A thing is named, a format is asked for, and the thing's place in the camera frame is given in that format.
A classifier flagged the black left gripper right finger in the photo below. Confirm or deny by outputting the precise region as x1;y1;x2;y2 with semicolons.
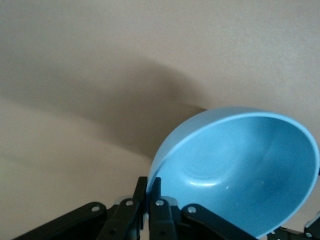
147;176;259;240

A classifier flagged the blue bowl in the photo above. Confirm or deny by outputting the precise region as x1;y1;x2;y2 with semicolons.
146;106;320;240

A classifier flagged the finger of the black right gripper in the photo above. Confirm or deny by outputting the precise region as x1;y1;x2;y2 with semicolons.
266;211;320;240

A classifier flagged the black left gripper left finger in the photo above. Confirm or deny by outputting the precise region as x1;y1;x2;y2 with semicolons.
12;176;148;240

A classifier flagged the brown table cloth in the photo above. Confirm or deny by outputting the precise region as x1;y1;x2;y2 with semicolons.
0;0;320;240

